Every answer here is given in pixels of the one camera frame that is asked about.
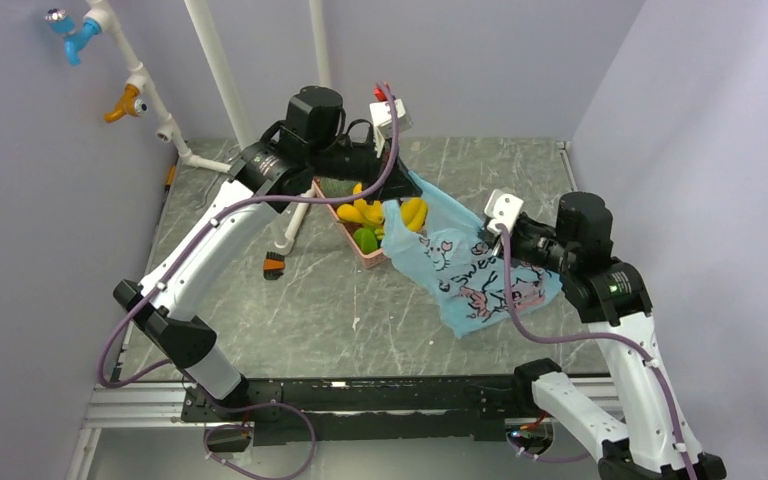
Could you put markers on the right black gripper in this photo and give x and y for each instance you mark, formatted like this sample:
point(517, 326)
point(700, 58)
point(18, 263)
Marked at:
point(494, 240)

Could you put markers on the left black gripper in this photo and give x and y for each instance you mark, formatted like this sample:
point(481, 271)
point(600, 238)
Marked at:
point(398, 183)

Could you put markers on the yellow fake starfruit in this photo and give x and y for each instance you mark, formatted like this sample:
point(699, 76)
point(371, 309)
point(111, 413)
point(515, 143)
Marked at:
point(361, 212)

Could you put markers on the light blue plastic bag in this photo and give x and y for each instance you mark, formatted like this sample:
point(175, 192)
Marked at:
point(448, 260)

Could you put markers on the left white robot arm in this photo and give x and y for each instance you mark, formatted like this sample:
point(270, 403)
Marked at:
point(312, 141)

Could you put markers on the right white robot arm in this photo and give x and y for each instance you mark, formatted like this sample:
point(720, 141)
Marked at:
point(654, 439)

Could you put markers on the yellow fake banana bunch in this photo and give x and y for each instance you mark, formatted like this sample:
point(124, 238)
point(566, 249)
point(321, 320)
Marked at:
point(413, 213)

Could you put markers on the small green fake fruit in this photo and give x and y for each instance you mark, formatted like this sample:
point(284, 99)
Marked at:
point(366, 240)

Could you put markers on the pink plastic basket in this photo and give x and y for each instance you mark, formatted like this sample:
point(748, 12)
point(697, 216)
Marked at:
point(347, 230)

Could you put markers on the orange black brush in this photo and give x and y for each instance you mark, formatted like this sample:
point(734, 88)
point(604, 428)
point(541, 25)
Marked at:
point(273, 266)

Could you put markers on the orange toy faucet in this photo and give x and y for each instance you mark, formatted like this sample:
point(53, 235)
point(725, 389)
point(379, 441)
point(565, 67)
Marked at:
point(129, 104)

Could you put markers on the blue toy faucet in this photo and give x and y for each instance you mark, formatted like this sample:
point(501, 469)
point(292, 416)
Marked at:
point(75, 37)

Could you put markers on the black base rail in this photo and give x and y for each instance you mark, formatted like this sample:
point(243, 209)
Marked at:
point(478, 407)

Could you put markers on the orange handled tool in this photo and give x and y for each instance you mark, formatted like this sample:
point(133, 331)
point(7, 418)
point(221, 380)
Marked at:
point(168, 181)

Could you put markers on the white pvc pipe frame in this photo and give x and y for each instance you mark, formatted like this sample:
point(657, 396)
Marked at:
point(208, 36)

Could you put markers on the aluminium frame rail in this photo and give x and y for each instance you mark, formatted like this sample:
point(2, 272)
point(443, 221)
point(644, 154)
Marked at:
point(149, 405)

